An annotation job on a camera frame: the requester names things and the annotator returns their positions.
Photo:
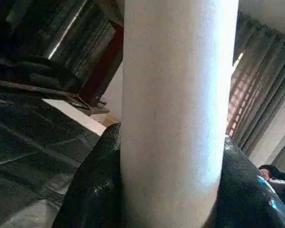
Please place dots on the white paper sheet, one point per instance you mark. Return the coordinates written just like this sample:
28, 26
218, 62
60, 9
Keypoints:
76, 116

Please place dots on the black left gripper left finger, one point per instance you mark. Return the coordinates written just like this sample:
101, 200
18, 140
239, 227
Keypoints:
92, 190

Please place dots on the white plastic table leg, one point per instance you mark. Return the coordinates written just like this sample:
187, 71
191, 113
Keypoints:
175, 104

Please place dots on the grey curtain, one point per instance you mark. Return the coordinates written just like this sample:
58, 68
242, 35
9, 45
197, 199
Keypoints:
261, 90

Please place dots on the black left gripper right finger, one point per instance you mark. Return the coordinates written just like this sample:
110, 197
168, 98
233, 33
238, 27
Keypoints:
247, 190

